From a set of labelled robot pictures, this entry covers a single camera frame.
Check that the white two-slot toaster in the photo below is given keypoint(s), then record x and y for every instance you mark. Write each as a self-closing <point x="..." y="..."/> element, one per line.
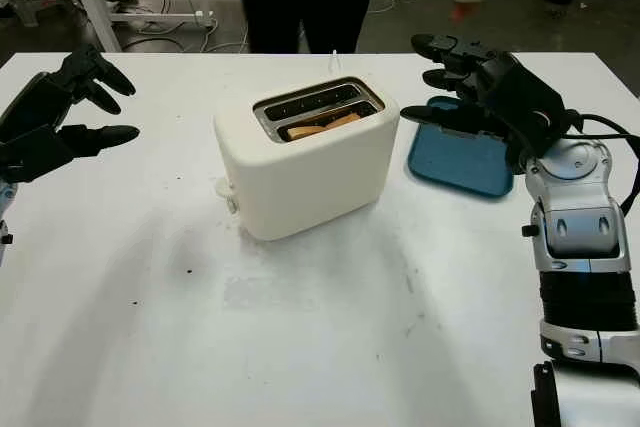
<point x="300" y="187"/>

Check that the blue plastic tray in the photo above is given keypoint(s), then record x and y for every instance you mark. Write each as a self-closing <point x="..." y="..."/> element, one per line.
<point x="450" y="162"/>

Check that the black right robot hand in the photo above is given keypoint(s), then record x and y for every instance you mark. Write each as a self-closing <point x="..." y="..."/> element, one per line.
<point x="440" y="117"/>

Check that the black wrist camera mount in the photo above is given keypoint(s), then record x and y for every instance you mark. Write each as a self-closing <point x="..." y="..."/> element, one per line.
<point x="35" y="152"/>
<point x="525" y="97"/>

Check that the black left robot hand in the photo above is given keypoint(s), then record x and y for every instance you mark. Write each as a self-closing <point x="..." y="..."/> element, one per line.
<point x="30" y="107"/>

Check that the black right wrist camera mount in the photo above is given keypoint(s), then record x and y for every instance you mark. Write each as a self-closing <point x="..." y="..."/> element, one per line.
<point x="525" y="97"/>

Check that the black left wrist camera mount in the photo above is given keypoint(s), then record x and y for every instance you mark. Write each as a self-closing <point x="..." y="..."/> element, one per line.
<point x="35" y="152"/>

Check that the person's left hand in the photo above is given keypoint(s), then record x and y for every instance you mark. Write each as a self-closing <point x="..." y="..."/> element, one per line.
<point x="463" y="12"/>

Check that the person in cream jacket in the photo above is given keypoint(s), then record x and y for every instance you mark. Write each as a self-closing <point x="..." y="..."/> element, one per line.
<point x="300" y="2"/>

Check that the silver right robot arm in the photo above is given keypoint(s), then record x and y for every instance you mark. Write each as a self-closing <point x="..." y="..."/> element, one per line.
<point x="575" y="207"/>

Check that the toast slice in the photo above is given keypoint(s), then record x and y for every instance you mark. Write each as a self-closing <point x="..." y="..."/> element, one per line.
<point x="300" y="133"/>

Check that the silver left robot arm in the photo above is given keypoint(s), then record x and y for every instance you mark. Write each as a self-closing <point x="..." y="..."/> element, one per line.
<point x="4" y="197"/>

